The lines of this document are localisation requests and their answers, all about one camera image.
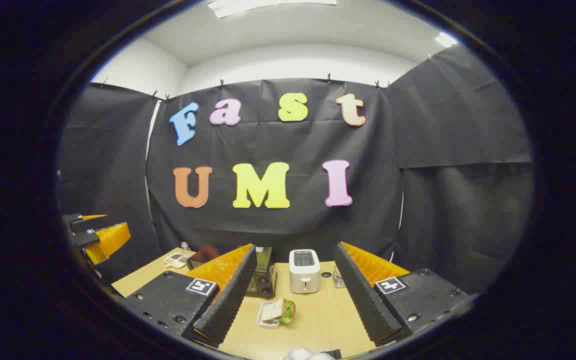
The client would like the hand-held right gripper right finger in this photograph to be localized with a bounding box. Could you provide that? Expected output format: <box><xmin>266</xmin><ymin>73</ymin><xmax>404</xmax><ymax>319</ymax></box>
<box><xmin>334</xmin><ymin>242</ymin><xmax>473</xmax><ymax>347</ymax></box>

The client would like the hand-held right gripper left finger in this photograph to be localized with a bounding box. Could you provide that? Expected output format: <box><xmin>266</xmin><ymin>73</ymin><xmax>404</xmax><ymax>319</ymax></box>
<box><xmin>117</xmin><ymin>243</ymin><xmax>258</xmax><ymax>349</ymax></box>

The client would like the black electric oven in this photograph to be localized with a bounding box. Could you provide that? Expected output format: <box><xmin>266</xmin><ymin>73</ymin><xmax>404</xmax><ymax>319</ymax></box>
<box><xmin>186</xmin><ymin>244</ymin><xmax>277</xmax><ymax>299</ymax></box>

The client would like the lettuce sandwich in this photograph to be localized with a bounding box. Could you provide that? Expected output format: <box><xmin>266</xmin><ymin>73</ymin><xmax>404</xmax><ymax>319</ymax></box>
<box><xmin>260</xmin><ymin>298</ymin><xmax>297</xmax><ymax>326</ymax></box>

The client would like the white rectangular dish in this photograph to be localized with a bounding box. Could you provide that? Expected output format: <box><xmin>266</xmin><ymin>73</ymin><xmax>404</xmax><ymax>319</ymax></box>
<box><xmin>257</xmin><ymin>300</ymin><xmax>282</xmax><ymax>329</ymax></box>

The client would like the white toaster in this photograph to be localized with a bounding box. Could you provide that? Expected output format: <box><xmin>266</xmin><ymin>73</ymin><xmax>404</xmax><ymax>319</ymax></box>
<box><xmin>288</xmin><ymin>249</ymin><xmax>321</xmax><ymax>295</ymax></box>

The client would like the small white snack plate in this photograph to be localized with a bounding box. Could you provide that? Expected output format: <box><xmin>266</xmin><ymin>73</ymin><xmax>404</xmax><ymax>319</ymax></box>
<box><xmin>163</xmin><ymin>252</ymin><xmax>188</xmax><ymax>269</ymax></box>

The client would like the black backdrop cloth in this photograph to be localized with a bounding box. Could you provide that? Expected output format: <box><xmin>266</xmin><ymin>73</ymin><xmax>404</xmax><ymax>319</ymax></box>
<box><xmin>58</xmin><ymin>45</ymin><xmax>534</xmax><ymax>296</ymax></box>

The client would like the small ceiling light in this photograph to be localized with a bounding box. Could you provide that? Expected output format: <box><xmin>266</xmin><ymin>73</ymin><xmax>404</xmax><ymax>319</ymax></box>
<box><xmin>434</xmin><ymin>32</ymin><xmax>459</xmax><ymax>49</ymax></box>

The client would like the long ceiling light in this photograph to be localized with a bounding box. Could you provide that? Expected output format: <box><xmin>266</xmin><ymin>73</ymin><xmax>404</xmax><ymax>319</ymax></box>
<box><xmin>207</xmin><ymin>0</ymin><xmax>338</xmax><ymax>19</ymax></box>

